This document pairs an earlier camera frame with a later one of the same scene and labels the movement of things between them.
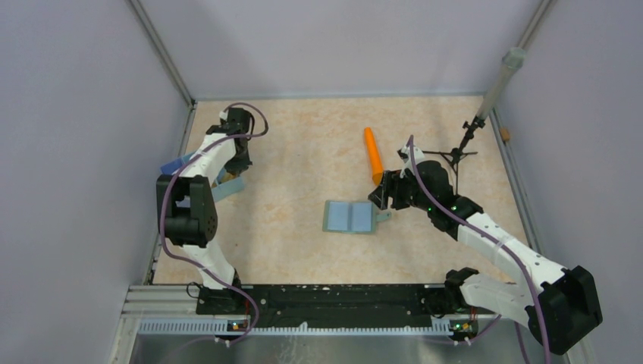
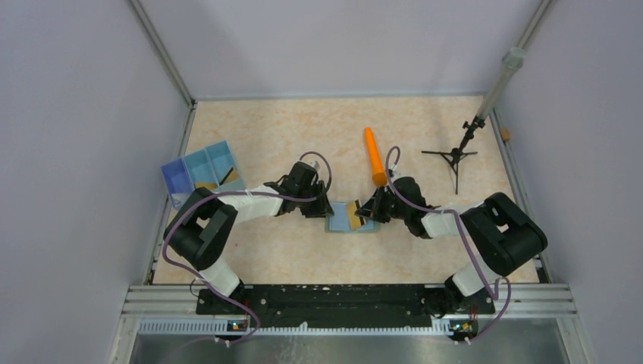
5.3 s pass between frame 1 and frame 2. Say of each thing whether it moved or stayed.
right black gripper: moved
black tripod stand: stayed
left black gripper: moved
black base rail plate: stayed
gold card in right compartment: stayed
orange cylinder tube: stayed
